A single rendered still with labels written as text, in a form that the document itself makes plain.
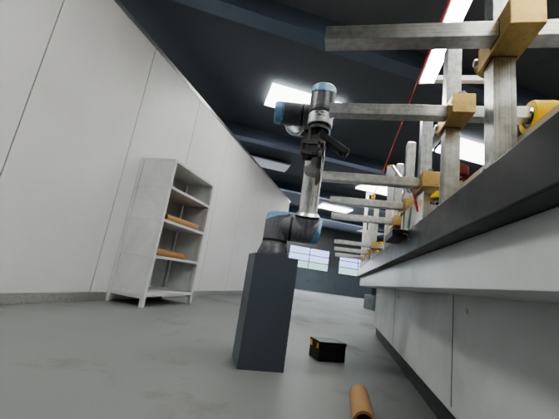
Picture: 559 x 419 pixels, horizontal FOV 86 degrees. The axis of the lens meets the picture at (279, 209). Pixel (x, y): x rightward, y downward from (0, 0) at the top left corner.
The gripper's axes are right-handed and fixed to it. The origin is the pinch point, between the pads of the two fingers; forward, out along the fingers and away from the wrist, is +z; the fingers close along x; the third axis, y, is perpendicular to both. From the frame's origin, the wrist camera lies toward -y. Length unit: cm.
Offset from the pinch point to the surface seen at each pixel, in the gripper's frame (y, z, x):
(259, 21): 102, -230, -159
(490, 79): -33, -6, 47
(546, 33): -39, -11, 51
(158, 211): 179, -13, -177
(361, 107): -11.5, -12.1, 26.5
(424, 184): -32.7, -0.1, 5.0
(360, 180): -13.9, -0.8, 1.5
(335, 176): -5.7, -1.6, 1.5
